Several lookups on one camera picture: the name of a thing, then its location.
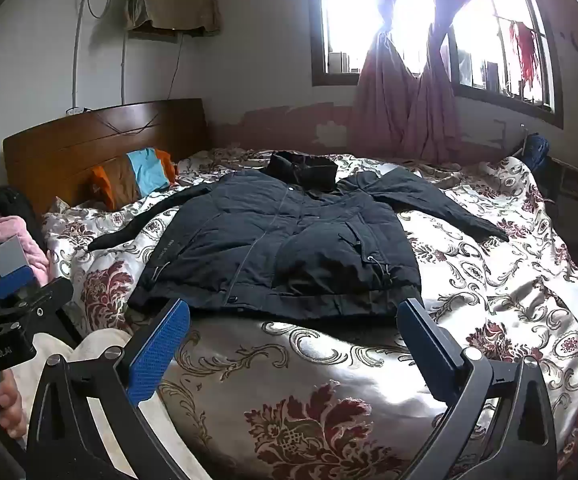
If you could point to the cloth-covered air conditioner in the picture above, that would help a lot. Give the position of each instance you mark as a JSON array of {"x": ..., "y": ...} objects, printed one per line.
[{"x": 174, "y": 2}]

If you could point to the floral satin quilt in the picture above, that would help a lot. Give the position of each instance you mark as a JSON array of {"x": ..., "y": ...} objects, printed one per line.
[{"x": 319, "y": 360}]

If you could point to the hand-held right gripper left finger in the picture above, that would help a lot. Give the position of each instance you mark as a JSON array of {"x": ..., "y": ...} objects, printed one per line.
[{"x": 161, "y": 345}]

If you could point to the white cloth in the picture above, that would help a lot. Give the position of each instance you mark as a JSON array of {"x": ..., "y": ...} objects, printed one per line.
[{"x": 99, "y": 350}]

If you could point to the dark navy padded jacket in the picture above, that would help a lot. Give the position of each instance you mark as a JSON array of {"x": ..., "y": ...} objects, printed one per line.
[{"x": 269, "y": 240}]

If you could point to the wooden headboard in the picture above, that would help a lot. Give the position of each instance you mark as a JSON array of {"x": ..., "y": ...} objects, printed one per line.
[{"x": 69, "y": 150}]

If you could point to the red hanging clothes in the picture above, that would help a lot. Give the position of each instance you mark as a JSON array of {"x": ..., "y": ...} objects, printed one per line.
[{"x": 523, "y": 50}]

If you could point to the blue bag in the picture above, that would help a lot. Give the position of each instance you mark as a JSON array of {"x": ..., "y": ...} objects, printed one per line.
[{"x": 537, "y": 150}]

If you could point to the pink fluffy cloth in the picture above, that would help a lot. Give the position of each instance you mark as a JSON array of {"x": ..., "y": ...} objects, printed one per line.
[{"x": 31, "y": 247}]

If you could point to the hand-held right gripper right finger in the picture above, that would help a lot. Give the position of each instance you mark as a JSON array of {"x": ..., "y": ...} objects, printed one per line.
[{"x": 420, "y": 347}]

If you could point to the dark-framed window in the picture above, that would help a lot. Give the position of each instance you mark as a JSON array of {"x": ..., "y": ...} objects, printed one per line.
[{"x": 344, "y": 20}]

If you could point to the white wall pipe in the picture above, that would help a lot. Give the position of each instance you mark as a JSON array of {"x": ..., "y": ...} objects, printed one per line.
[
  {"x": 76, "y": 40},
  {"x": 123, "y": 70}
]

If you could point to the orange brown blue pillow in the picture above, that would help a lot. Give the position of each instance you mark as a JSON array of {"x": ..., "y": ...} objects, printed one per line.
[{"x": 144, "y": 170}]

